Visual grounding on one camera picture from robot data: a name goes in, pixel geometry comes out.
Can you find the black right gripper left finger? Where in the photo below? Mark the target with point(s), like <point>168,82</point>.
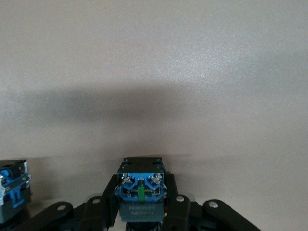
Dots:
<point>96,211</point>

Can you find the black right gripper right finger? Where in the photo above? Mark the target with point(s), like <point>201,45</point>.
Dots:
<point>178,214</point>

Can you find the red push button switch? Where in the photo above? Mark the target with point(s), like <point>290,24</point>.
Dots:
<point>140,211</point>

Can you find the green push button switch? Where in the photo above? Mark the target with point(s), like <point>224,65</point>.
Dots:
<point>12,190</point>

